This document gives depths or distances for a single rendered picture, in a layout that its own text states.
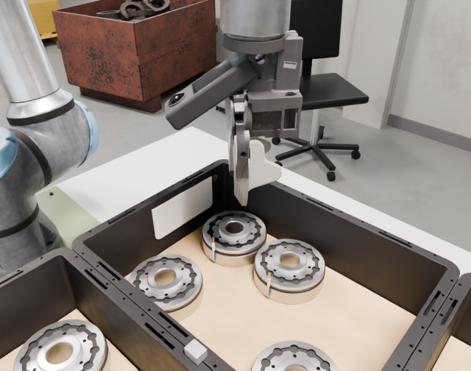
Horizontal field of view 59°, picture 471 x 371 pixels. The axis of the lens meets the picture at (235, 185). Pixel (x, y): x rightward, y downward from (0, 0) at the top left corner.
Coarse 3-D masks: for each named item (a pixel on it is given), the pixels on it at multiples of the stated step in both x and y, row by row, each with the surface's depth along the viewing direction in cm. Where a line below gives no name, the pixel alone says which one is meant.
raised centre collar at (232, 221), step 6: (222, 222) 68; (228, 222) 68; (234, 222) 68; (240, 222) 68; (246, 222) 68; (222, 228) 66; (246, 228) 66; (222, 234) 66; (228, 234) 65; (234, 234) 65; (240, 234) 65; (246, 234) 66
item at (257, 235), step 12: (216, 216) 70; (228, 216) 70; (240, 216) 70; (252, 216) 70; (204, 228) 67; (216, 228) 67; (252, 228) 67; (264, 228) 67; (216, 240) 65; (228, 240) 65; (240, 240) 65; (252, 240) 65; (228, 252) 63; (240, 252) 63
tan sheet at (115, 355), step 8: (72, 312) 57; (112, 344) 53; (16, 352) 52; (112, 352) 52; (0, 360) 51; (8, 360) 51; (112, 360) 51; (120, 360) 51; (0, 368) 50; (8, 368) 50; (112, 368) 50; (120, 368) 50; (128, 368) 50
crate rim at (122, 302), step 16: (48, 256) 52; (64, 256) 52; (16, 272) 50; (32, 272) 50; (80, 272) 50; (96, 272) 50; (0, 288) 48; (96, 288) 48; (112, 288) 48; (128, 304) 46; (144, 320) 44; (160, 336) 44; (176, 352) 41; (192, 368) 40; (208, 368) 40
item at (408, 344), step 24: (216, 168) 70; (168, 192) 64; (288, 192) 64; (120, 216) 59; (336, 216) 59; (384, 240) 55; (96, 264) 51; (120, 288) 48; (432, 312) 45; (192, 336) 42; (408, 336) 42; (216, 360) 40
